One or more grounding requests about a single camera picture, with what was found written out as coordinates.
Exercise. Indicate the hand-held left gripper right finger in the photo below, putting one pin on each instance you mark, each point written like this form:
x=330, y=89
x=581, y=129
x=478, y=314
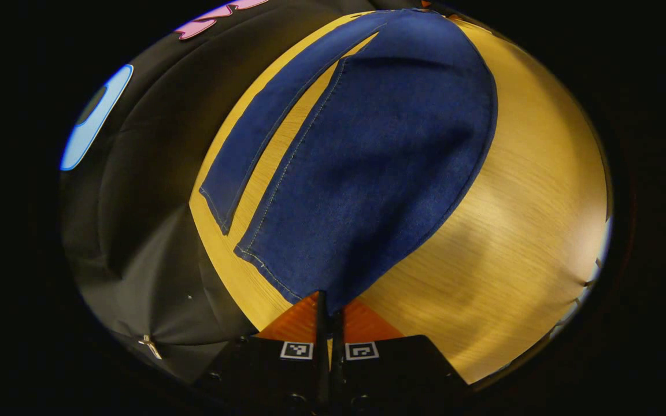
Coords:
x=337, y=370

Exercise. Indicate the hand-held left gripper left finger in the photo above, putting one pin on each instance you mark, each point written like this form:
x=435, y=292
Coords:
x=322, y=346

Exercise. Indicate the blue denim jeans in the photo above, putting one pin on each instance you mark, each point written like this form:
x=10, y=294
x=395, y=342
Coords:
x=379, y=173

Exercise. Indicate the silver binder clip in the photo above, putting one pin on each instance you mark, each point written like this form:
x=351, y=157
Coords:
x=150, y=346

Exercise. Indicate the black backdrop cloth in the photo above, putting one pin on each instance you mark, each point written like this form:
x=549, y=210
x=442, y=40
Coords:
x=154, y=231

